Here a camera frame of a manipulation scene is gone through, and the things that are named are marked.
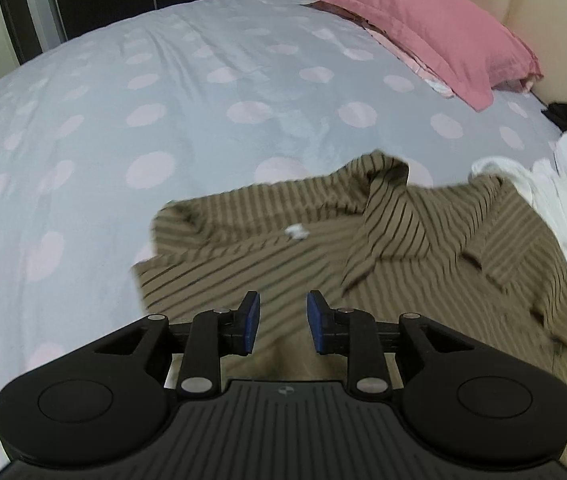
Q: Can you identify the brown striped shirt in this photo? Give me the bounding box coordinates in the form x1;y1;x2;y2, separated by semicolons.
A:
133;148;567;478

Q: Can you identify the light pink lower pillow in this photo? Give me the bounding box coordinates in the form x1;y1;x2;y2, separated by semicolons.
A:
364;25;455;99

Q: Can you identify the grey pink-dotted bed sheet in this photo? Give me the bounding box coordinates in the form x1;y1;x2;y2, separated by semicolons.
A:
0;0;559;468

